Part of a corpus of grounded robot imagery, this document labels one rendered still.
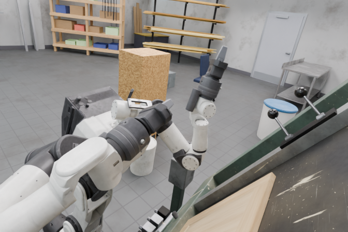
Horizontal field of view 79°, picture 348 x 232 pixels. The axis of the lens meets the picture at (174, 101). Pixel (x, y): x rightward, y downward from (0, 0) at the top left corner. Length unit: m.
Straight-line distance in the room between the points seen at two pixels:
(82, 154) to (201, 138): 0.58
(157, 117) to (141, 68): 1.98
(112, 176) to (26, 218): 0.16
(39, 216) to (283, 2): 7.67
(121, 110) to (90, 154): 0.26
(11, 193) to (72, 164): 0.17
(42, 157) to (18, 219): 0.21
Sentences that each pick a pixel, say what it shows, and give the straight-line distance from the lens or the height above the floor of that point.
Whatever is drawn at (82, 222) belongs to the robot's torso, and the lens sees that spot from 1.34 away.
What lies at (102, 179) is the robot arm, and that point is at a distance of 0.52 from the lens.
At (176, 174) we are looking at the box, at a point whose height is 0.84.
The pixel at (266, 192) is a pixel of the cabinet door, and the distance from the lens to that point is 0.70.
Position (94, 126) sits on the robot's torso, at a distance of 0.77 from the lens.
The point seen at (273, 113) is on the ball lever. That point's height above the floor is 1.45.
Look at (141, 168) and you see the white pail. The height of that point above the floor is 0.12.
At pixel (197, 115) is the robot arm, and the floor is 1.33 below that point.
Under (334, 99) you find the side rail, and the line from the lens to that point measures 1.01.
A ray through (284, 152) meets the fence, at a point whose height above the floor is 1.35.
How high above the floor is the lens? 1.74
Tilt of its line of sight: 23 degrees down
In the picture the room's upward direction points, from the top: 7 degrees clockwise
